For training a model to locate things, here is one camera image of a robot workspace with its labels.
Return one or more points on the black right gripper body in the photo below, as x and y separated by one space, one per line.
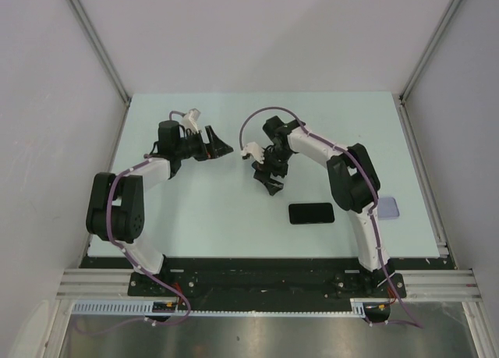
275 161

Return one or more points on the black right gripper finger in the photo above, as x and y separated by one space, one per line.
261 176
273 187

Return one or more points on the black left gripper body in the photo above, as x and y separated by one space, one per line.
198 149

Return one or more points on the phone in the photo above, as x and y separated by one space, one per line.
311 213
272 185

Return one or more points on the lilac phone case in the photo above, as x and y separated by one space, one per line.
387 208

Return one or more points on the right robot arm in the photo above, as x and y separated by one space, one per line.
352 179

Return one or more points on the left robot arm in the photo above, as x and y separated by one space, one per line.
116 209

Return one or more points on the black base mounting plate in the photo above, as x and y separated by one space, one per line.
265 285

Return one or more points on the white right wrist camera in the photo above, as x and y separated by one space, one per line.
254 151

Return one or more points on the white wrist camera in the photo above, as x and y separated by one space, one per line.
189 120
254 151

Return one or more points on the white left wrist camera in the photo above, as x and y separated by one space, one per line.
189 120

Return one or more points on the aluminium front rail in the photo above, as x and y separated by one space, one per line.
420 285

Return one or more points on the left aluminium frame post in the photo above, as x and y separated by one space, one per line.
94 40

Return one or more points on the aluminium frame post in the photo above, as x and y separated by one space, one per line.
433 43
94 40

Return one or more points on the right aluminium frame post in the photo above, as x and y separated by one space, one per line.
433 43

